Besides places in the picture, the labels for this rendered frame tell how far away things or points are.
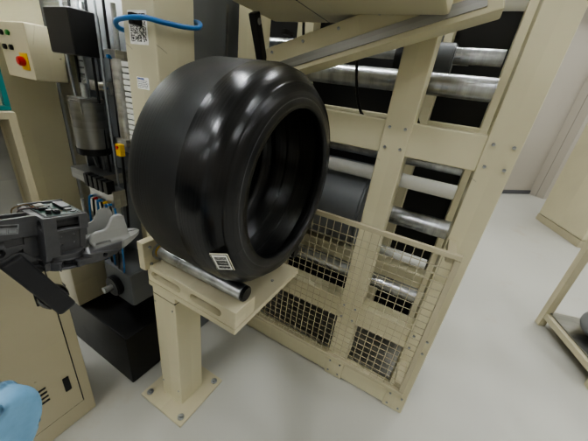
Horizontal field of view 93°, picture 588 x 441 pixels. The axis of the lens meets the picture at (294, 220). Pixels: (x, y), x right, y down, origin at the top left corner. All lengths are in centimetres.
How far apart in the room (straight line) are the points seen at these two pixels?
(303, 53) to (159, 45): 44
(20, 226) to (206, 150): 28
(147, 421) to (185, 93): 142
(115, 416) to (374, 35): 181
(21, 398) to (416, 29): 103
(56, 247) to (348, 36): 90
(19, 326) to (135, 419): 67
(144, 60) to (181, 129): 38
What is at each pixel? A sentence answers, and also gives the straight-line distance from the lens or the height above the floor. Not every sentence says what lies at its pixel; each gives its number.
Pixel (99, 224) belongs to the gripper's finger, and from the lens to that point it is 57.
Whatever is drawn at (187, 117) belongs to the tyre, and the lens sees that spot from 60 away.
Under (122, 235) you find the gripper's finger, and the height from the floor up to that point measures 116.
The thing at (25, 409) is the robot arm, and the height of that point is 111.
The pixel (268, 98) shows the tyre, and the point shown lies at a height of 139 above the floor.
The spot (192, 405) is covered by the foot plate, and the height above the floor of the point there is 1.
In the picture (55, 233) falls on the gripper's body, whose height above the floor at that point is 121.
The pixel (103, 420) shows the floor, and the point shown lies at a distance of 174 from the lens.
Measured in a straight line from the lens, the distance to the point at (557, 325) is 288.
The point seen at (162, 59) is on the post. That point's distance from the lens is 92.
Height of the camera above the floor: 142
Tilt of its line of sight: 25 degrees down
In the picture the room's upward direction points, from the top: 8 degrees clockwise
